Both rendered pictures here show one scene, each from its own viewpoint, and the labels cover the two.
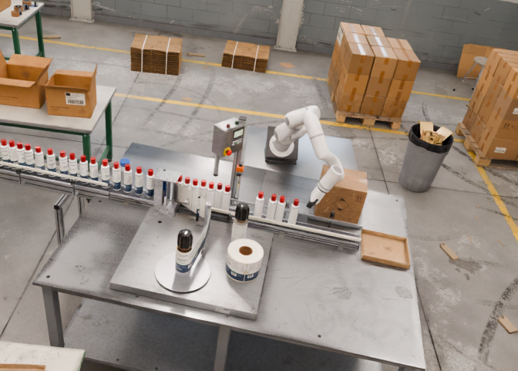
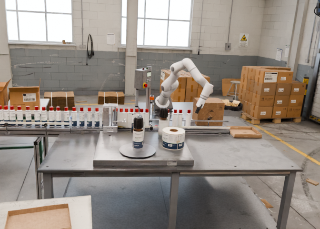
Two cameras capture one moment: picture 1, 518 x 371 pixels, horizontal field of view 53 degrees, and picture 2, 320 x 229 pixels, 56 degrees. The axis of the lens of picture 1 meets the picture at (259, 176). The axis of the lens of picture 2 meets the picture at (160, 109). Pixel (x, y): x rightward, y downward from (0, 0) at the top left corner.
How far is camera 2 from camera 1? 1.30 m
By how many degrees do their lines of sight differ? 22
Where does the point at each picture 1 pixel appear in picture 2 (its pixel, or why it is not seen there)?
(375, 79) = (188, 89)
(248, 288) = (182, 152)
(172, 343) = (131, 217)
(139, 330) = (105, 215)
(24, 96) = not seen: outside the picture
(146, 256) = (110, 147)
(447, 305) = (276, 180)
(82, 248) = (65, 153)
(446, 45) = (213, 81)
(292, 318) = (214, 162)
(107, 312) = not seen: hidden behind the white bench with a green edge
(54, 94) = (15, 95)
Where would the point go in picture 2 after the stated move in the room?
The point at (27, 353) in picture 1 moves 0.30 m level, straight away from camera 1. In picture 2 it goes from (49, 203) to (31, 184)
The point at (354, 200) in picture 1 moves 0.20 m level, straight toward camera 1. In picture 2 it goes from (218, 110) to (220, 115)
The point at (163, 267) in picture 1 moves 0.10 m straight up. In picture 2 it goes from (124, 149) to (125, 138)
